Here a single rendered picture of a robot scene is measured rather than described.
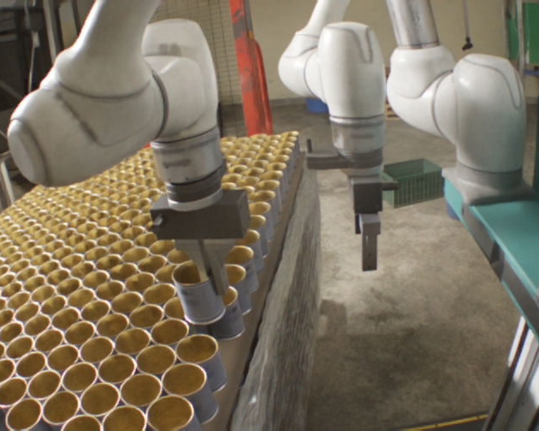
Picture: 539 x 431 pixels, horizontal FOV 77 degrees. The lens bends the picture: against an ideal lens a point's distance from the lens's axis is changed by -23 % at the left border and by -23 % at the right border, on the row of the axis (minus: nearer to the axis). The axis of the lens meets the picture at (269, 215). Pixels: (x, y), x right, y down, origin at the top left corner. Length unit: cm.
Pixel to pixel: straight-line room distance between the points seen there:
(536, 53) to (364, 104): 833
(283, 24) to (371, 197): 871
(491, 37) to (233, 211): 945
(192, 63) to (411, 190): 348
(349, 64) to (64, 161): 42
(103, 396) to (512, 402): 99
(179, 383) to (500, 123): 71
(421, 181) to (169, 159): 349
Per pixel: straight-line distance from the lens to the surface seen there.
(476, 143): 80
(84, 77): 37
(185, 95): 48
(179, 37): 50
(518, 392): 117
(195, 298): 64
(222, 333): 77
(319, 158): 67
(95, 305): 85
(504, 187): 83
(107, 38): 37
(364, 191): 66
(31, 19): 555
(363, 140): 66
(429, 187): 399
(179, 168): 53
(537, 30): 890
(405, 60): 92
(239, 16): 177
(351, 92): 63
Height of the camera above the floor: 159
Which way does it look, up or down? 24 degrees down
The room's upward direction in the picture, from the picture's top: 8 degrees counter-clockwise
